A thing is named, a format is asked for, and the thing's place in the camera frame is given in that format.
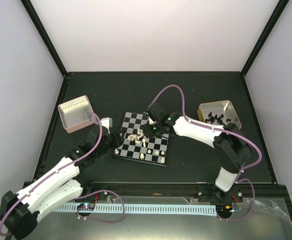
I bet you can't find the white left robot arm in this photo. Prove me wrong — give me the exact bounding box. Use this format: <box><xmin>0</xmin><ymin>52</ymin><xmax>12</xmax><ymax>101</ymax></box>
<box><xmin>0</xmin><ymin>125</ymin><xmax>123</xmax><ymax>240</ymax></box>

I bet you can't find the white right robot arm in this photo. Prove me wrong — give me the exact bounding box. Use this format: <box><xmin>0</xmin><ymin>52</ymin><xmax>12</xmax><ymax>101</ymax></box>
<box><xmin>141</xmin><ymin>103</ymin><xmax>252</xmax><ymax>202</ymax></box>

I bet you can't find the pile of white chess pieces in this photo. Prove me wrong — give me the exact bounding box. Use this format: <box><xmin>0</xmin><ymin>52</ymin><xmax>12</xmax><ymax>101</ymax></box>
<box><xmin>127</xmin><ymin>129</ymin><xmax>146</xmax><ymax>148</ymax></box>

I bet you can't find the pile of black chess pieces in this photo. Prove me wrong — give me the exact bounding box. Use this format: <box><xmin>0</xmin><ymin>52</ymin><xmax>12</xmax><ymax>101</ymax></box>
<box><xmin>204</xmin><ymin>112</ymin><xmax>232</xmax><ymax>126</ymax></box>

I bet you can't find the black and white chessboard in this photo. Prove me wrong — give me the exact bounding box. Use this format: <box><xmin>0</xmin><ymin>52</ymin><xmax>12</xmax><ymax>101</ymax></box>
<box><xmin>113</xmin><ymin>112</ymin><xmax>169</xmax><ymax>167</ymax></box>

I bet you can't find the pink metal tin box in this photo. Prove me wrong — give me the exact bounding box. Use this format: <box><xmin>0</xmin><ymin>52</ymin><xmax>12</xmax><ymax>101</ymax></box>
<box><xmin>57</xmin><ymin>95</ymin><xmax>96</xmax><ymax>134</ymax></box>

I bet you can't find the gold metal tin tray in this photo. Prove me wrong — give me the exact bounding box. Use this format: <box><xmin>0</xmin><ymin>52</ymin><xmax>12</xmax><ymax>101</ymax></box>
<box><xmin>197</xmin><ymin>100</ymin><xmax>242</xmax><ymax>129</ymax></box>

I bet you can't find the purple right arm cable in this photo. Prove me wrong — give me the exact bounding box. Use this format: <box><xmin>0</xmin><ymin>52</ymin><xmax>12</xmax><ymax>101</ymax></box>
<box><xmin>148</xmin><ymin>84</ymin><xmax>263</xmax><ymax>222</ymax></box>

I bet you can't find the light blue slotted cable duct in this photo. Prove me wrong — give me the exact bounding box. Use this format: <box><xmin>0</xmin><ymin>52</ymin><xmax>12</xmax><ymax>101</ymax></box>
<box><xmin>54</xmin><ymin>202</ymin><xmax>217</xmax><ymax>217</ymax></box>

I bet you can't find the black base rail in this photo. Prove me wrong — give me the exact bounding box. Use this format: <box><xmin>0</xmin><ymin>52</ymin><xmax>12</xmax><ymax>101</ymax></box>
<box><xmin>86</xmin><ymin>182</ymin><xmax>289</xmax><ymax>202</ymax></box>

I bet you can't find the black frame post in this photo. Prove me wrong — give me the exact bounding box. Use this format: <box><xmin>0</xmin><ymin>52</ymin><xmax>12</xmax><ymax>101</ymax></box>
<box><xmin>20</xmin><ymin>0</ymin><xmax>68</xmax><ymax>77</ymax></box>
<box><xmin>241</xmin><ymin>0</ymin><xmax>289</xmax><ymax>77</ymax></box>

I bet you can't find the black frame post right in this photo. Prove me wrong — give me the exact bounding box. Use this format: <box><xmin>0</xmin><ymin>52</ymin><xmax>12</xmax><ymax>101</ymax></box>
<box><xmin>241</xmin><ymin>0</ymin><xmax>289</xmax><ymax>77</ymax></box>

